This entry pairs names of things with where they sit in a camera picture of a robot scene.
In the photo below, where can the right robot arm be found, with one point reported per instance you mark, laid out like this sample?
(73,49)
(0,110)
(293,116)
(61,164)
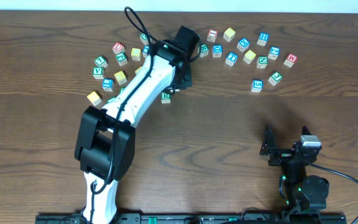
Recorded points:
(304,193)

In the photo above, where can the blue X wooden block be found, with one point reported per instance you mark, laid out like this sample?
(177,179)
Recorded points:
(243,44)

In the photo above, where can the blue 5 wooden block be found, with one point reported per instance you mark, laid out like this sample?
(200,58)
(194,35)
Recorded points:
(257,86)

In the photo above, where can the yellow block upper left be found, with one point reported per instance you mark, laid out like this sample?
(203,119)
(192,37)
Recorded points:
(136,54)

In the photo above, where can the blue D wooden block lower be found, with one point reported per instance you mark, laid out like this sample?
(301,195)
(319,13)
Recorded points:
(217,51)

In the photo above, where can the green block near top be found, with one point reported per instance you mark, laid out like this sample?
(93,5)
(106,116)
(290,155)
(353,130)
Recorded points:
(144,39)

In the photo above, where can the red M wooden block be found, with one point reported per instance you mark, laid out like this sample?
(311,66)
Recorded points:
(290,60)

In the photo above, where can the green r wooden block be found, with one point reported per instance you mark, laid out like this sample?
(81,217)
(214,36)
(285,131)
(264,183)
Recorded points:
(203,50)
(165,98)

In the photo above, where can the blue T wooden block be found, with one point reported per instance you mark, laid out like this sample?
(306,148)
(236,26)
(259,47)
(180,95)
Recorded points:
(231,59)

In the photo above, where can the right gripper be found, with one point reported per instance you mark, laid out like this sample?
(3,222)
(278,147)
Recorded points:
(282,154)

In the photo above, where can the red U wooden block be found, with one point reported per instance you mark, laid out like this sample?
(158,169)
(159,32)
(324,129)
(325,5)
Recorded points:
(118,48)

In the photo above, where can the blue 2 wooden block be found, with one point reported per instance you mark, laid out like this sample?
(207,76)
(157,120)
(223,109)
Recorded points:
(274,52)

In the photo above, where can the yellow block far left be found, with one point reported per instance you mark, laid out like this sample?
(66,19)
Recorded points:
(95,98)

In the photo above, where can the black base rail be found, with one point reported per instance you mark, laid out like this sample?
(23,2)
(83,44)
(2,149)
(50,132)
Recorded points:
(136,218)

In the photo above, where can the blue P wooden block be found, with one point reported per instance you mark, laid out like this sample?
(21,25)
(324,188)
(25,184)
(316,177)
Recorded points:
(145,51)

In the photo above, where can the yellow O wooden block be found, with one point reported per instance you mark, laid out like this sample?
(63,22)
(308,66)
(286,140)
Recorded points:
(249,56)

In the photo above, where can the green G wooden block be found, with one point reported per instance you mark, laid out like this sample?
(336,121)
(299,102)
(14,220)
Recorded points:
(121,59)

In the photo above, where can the blue H wooden block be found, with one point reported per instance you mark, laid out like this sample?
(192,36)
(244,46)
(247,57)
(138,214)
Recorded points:
(263,39)

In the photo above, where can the green L wooden block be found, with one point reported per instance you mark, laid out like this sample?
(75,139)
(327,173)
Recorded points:
(101,61)

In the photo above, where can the green V wooden block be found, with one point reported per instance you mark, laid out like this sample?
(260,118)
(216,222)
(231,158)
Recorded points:
(98,73)

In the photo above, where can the green J wooden block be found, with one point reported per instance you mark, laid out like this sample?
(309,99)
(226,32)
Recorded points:
(275,78)

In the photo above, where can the yellow top wooden block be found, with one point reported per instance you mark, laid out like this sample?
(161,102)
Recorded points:
(229,34)

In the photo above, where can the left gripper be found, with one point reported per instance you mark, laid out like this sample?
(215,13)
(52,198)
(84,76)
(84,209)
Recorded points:
(184,78)

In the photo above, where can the red I wooden block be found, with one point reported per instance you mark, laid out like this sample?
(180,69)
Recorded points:
(212,35)

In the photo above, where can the green 4 wooden block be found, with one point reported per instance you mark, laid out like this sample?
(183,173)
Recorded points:
(111,100)

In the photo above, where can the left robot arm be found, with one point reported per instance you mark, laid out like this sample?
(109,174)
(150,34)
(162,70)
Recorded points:
(105,144)

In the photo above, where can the green N wooden block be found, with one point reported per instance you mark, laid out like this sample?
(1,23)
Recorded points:
(262,62)

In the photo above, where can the yellow block lower middle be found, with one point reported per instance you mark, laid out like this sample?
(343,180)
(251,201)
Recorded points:
(120,77)

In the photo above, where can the blue L block left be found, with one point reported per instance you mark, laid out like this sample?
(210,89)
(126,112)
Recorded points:
(108,84)

